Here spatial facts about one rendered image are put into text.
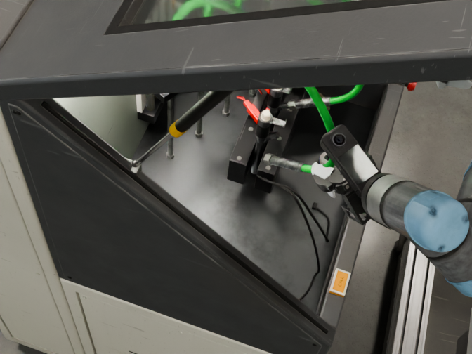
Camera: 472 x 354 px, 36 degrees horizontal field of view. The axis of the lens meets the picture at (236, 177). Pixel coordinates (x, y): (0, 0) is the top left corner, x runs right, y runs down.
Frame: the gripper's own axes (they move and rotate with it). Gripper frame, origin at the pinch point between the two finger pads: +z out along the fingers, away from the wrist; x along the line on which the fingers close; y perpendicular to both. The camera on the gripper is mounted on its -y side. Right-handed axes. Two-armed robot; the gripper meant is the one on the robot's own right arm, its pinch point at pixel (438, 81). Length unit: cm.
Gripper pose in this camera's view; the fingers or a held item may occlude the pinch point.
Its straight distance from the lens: 143.0
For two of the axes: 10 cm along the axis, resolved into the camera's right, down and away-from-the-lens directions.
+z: -0.8, 5.0, 8.6
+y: 9.4, 3.2, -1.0
